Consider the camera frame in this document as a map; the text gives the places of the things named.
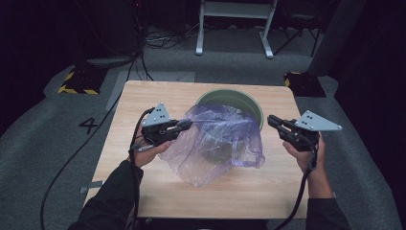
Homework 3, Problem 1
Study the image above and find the green plastic bin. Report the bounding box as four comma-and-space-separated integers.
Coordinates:
194, 88, 265, 164

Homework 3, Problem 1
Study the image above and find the long black floor cable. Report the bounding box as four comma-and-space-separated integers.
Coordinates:
39, 54, 145, 230

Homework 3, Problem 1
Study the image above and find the purple plastic bag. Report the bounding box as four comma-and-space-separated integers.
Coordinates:
158, 103, 266, 188

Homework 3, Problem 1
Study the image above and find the black tripod stand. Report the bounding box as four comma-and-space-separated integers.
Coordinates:
273, 18, 322, 58

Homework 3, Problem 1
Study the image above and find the bundle of floor cables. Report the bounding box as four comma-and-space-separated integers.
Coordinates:
143, 23, 200, 51

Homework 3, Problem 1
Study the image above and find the person's left hand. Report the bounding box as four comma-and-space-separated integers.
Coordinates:
127, 135, 172, 169

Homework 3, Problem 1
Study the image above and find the person's right hand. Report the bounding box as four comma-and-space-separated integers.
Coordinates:
282, 132, 327, 175

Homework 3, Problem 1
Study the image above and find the grey pillar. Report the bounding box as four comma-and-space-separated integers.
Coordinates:
307, 0, 368, 78

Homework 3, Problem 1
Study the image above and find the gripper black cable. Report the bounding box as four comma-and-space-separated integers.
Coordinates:
274, 143, 319, 230
127, 107, 156, 230

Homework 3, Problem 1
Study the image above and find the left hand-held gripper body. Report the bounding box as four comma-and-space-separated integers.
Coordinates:
141, 102, 180, 148

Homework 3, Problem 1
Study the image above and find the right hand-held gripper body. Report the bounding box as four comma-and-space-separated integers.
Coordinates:
279, 109, 343, 152

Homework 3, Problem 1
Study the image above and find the black yellow striped base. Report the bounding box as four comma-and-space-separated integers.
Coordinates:
57, 68, 108, 96
283, 71, 327, 99

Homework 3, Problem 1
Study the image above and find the white metal stand frame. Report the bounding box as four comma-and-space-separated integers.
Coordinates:
194, 0, 279, 60

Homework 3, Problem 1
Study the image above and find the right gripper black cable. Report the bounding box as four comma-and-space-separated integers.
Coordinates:
274, 143, 319, 230

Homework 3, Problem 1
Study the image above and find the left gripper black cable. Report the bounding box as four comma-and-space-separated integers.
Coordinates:
127, 107, 156, 230

